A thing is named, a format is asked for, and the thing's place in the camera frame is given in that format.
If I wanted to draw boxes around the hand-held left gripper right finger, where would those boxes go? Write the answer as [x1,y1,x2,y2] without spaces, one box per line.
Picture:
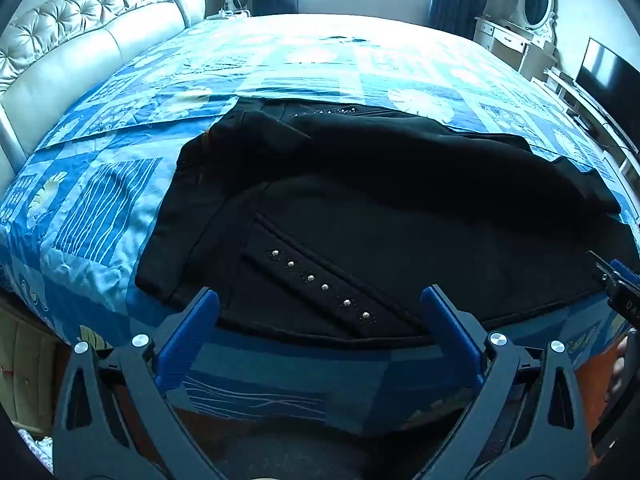
[414,284,597,480]

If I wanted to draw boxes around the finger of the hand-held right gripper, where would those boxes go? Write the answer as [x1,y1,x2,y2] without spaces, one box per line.
[589,250,640,293]

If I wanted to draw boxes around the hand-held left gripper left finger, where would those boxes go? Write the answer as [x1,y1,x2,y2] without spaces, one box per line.
[52,287,227,480]

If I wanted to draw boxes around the black pants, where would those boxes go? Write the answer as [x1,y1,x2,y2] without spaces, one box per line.
[136,97,624,351]

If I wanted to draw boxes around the person's right hand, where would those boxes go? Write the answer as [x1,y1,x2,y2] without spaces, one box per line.
[611,336,633,403]

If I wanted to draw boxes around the blue patterned bed sheet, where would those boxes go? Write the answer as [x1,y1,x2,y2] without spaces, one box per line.
[0,12,640,441]

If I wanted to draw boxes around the white television stand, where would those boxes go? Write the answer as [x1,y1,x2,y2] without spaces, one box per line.
[542,67,640,196]

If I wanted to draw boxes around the black flat television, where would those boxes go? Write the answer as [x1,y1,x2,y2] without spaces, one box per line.
[575,37,640,154]

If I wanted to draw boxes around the white dressing table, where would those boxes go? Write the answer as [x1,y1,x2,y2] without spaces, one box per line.
[473,15,559,82]

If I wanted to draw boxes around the white oval vanity mirror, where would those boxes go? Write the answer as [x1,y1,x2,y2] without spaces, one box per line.
[517,0,559,32]

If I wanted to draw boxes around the white tufted leather headboard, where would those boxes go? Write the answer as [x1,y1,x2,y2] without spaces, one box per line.
[0,0,207,181]

